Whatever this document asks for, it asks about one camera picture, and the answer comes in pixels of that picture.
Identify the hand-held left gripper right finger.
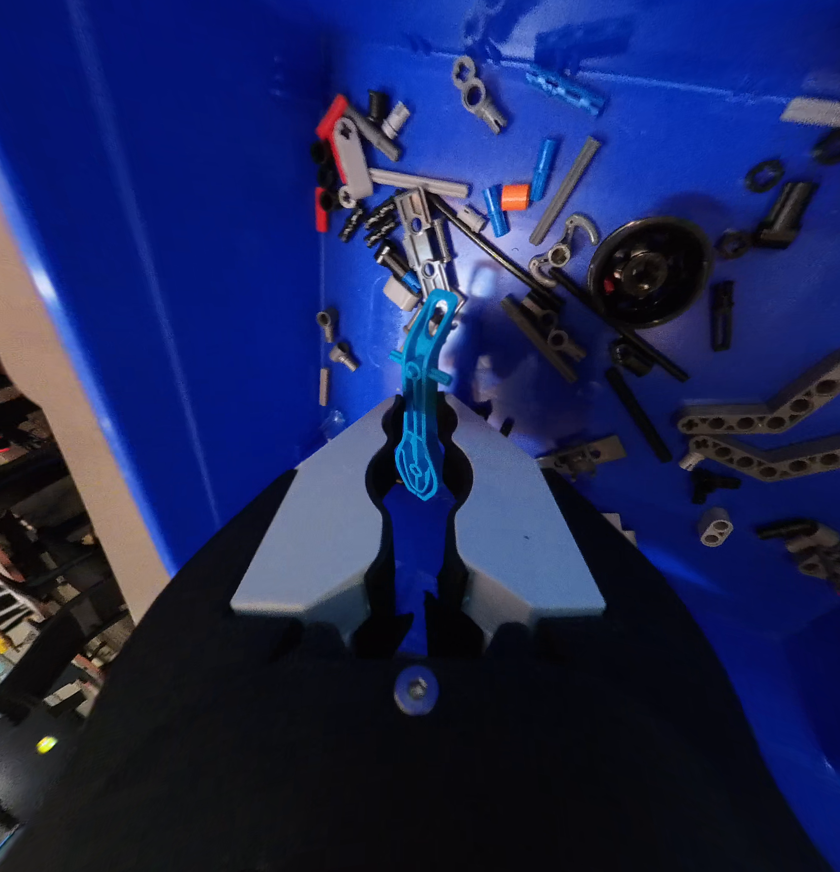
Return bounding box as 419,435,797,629
442,394,608,649

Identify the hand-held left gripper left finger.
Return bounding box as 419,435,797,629
229,395,410,648

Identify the cyan toy piece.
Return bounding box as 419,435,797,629
389,288,462,501

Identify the blue plastic bin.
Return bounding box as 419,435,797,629
0,0,840,872

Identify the grey angled toy beam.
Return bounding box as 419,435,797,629
680,431,840,483
677,346,840,437

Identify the black toy wheel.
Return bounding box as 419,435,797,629
587,217,714,329

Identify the pile of loose toy parts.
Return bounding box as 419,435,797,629
311,54,840,600

